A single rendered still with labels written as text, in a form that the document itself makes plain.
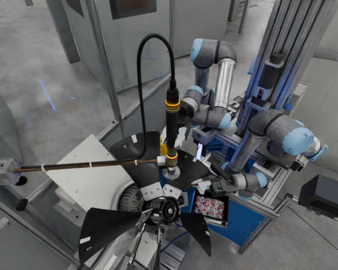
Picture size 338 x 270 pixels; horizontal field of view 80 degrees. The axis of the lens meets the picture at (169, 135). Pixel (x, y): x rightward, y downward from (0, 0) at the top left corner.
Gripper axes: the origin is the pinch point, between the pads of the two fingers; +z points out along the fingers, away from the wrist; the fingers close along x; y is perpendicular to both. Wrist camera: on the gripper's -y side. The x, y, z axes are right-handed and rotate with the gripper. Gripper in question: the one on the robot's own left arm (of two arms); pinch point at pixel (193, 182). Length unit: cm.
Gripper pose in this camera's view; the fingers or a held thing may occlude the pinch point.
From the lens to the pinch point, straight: 103.0
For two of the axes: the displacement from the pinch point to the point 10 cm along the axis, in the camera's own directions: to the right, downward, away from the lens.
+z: -9.9, 0.9, -0.8
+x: -0.1, 6.2, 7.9
